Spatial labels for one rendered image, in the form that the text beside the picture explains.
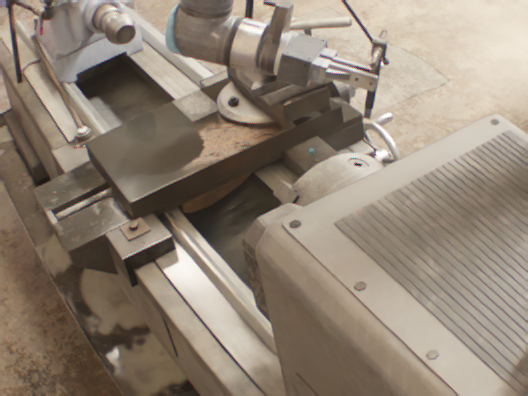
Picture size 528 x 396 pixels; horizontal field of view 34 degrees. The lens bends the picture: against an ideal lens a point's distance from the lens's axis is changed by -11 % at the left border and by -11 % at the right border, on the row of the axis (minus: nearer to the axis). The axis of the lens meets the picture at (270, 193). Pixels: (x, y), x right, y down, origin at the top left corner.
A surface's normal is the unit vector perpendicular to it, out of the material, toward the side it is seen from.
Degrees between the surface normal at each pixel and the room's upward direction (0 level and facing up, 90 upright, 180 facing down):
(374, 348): 45
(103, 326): 0
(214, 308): 0
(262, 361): 0
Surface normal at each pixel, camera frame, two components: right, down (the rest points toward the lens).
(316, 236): -0.15, -0.78
